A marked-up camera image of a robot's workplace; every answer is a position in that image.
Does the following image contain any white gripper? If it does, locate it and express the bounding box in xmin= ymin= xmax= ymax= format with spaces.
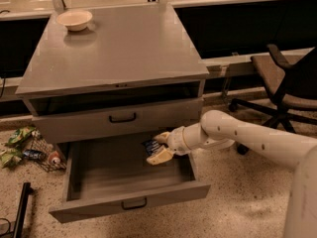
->
xmin=147 ymin=126 xmax=190 ymax=166

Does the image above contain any black wire basket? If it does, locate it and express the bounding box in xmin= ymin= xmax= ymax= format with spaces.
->
xmin=28 ymin=138 xmax=66 ymax=172

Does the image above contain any white paper bowl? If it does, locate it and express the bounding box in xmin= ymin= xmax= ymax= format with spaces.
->
xmin=56 ymin=10 xmax=92 ymax=32

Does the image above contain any green chip bag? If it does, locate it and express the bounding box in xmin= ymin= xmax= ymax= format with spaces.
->
xmin=0 ymin=149 xmax=22 ymax=168
xmin=5 ymin=126 xmax=35 ymax=148

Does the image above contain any black office chair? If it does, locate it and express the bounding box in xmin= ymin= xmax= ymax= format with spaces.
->
xmin=227 ymin=44 xmax=317 ymax=156

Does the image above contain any blue drink can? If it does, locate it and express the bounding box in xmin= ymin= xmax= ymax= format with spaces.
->
xmin=23 ymin=149 xmax=45 ymax=161

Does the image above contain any black cable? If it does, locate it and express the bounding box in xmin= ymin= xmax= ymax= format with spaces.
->
xmin=0 ymin=217 xmax=13 ymax=238

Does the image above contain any black stand leg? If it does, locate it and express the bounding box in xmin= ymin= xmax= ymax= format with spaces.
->
xmin=12 ymin=182 xmax=34 ymax=238

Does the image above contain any dark blue rxbar wrapper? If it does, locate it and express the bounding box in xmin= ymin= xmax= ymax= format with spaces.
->
xmin=142 ymin=139 xmax=164 ymax=157

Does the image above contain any orange white bottle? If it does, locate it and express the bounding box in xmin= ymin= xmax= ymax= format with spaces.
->
xmin=48 ymin=151 xmax=61 ymax=165

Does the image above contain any open grey middle drawer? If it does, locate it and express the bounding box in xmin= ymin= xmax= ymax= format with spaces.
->
xmin=50 ymin=131 xmax=210 ymax=223

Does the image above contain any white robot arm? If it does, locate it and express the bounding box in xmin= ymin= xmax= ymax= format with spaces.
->
xmin=146 ymin=110 xmax=317 ymax=238

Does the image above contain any grey drawer cabinet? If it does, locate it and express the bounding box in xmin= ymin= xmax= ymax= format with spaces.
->
xmin=15 ymin=3 xmax=210 ymax=151

